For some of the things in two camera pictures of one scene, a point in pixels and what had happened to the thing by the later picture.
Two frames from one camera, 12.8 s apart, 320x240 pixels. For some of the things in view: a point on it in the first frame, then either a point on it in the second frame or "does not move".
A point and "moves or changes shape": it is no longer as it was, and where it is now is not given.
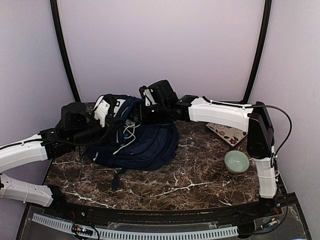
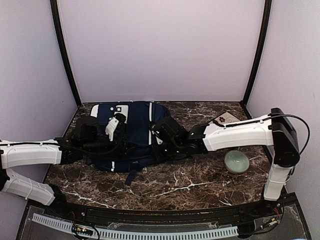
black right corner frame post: x=268 y=5 does not move
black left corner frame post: x=76 y=95 does not move
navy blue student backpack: x=134 y=146 moves or changes shape
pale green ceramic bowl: x=236 y=161 does not move
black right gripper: x=144 y=117 to x=159 y=155
